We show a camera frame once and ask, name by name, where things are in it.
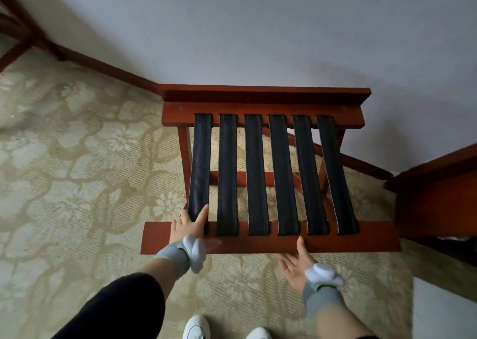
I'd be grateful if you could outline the person's right forearm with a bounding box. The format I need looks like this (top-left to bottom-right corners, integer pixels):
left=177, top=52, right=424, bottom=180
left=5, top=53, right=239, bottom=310
left=315, top=303, right=381, bottom=339

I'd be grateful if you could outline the white box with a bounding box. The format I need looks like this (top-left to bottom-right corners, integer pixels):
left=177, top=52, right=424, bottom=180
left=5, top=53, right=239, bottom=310
left=412, top=276, right=477, bottom=339

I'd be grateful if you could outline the red wooden cabinet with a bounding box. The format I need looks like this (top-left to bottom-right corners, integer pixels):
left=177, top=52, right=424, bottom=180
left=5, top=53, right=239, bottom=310
left=384, top=143, right=477, bottom=268

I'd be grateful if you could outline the person's left hand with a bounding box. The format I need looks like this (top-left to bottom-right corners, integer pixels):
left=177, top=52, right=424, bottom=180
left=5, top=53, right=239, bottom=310
left=169, top=205, right=210, bottom=246

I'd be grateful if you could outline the grey wristband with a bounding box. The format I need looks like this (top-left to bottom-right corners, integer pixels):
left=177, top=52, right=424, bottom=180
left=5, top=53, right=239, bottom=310
left=155, top=243, right=191, bottom=277
left=301, top=281, right=345, bottom=319

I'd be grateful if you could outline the red wooden baseboard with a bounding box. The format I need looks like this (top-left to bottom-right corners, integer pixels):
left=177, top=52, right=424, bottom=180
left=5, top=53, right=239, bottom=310
left=35, top=39, right=394, bottom=181

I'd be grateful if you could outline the person's left forearm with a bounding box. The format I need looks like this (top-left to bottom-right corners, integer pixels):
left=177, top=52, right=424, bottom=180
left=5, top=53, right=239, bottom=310
left=140, top=256, right=180, bottom=306

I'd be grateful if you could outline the black sleeve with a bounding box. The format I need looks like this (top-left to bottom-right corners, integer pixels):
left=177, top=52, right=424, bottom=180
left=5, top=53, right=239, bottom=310
left=52, top=273, right=166, bottom=339

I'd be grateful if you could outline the white wrist tracker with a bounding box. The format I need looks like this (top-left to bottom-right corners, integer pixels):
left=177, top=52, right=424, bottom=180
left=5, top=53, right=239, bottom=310
left=183, top=234, right=208, bottom=275
left=304, top=263, right=345, bottom=289

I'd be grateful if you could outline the white shoe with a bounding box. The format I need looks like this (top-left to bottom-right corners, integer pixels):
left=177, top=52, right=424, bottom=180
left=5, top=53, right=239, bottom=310
left=182, top=314, right=211, bottom=339
left=245, top=326, right=272, bottom=339

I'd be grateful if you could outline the red wooden luggage rack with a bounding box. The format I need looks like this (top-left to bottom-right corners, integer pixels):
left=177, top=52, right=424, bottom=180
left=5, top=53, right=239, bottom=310
left=140, top=84, right=401, bottom=255

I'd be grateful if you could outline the person's right hand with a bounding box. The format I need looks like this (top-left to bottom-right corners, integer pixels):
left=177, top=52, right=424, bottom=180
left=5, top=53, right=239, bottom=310
left=278, top=236, right=317, bottom=294

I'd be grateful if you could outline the dark wooden furniture frame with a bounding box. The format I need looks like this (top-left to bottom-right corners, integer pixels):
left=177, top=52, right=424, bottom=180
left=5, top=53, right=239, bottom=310
left=0, top=0, right=64, bottom=73

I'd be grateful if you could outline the row of black leather straps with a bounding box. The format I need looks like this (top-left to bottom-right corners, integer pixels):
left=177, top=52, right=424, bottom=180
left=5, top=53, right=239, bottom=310
left=187, top=113, right=360, bottom=237

